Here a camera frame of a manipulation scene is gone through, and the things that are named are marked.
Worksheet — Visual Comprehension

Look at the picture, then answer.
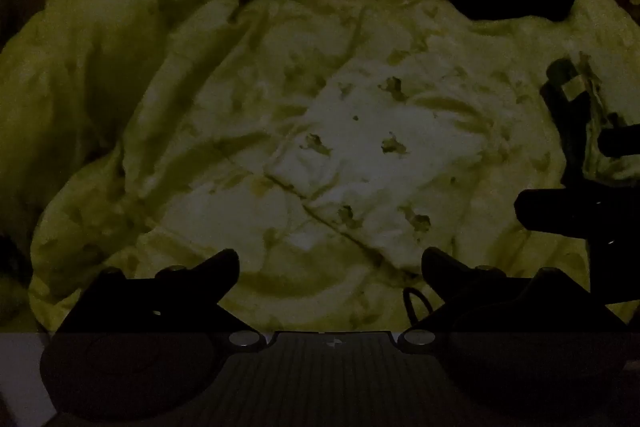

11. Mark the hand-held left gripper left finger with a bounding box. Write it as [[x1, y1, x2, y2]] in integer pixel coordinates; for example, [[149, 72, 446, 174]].
[[50, 249, 262, 334]]

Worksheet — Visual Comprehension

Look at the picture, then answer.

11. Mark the thin black cord loop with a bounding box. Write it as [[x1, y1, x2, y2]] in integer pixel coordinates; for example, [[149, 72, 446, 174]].
[[401, 288, 437, 324]]

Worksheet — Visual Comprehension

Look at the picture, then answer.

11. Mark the white printed small garment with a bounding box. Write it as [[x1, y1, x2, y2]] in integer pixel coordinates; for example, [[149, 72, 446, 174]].
[[122, 0, 633, 279]]

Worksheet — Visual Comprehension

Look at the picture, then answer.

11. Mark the pale printed blanket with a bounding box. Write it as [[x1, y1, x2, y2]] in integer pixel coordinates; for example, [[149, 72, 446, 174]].
[[0, 0, 640, 334]]

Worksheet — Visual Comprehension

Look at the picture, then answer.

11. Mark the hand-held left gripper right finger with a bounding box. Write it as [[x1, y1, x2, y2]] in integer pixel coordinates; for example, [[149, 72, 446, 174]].
[[399, 247, 628, 334]]

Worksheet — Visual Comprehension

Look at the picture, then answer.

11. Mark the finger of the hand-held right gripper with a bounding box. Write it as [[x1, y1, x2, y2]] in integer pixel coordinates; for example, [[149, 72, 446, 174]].
[[542, 58, 608, 182], [514, 188, 640, 253]]

